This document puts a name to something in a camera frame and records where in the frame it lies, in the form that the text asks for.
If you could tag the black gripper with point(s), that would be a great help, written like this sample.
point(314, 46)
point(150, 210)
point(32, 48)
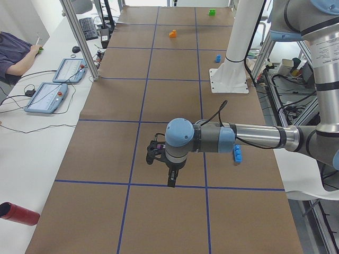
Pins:
point(173, 167)

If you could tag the orange trapezoid block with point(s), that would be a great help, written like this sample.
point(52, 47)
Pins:
point(173, 34)

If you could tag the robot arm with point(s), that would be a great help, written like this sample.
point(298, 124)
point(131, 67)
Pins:
point(315, 22)

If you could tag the seated person in purple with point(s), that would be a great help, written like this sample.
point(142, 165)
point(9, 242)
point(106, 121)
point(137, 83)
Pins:
point(17, 57)

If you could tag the long blue toy block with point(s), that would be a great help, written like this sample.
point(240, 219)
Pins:
point(237, 153)

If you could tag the far teach pendant tablet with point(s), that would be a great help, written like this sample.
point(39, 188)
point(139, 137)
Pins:
point(71, 70)

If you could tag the teach pendant tablet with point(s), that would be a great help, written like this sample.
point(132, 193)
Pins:
point(71, 70)
point(47, 98)

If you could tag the near teach pendant tablet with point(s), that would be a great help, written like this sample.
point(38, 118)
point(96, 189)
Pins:
point(47, 98)

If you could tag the white carton on shelf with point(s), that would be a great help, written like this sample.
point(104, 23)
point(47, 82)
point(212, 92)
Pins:
point(285, 67)

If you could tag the black box with label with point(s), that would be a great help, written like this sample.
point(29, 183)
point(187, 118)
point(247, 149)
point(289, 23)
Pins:
point(105, 37)

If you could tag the black computer mouse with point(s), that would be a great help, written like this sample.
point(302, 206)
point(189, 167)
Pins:
point(75, 49)

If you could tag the green toy block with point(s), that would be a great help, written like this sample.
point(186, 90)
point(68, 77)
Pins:
point(212, 12)

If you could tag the red cylinder can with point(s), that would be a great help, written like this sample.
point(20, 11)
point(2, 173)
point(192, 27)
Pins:
point(15, 213)

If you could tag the black keyboard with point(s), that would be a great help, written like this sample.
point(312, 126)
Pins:
point(88, 28)

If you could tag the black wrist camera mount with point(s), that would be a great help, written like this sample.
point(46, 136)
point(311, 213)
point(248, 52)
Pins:
point(156, 150)

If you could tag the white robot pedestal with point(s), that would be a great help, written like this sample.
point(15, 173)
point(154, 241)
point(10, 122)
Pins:
point(230, 77)

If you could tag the aluminium frame post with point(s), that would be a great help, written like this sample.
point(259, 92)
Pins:
point(78, 34)

